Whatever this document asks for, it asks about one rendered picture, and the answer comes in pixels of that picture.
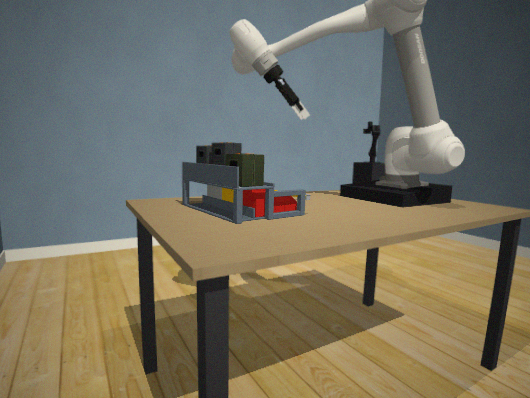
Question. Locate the red open bin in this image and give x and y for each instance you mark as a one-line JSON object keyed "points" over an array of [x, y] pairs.
{"points": [[256, 199]]}

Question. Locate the yellow open bin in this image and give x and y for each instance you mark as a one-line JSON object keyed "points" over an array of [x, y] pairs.
{"points": [[227, 194]]}

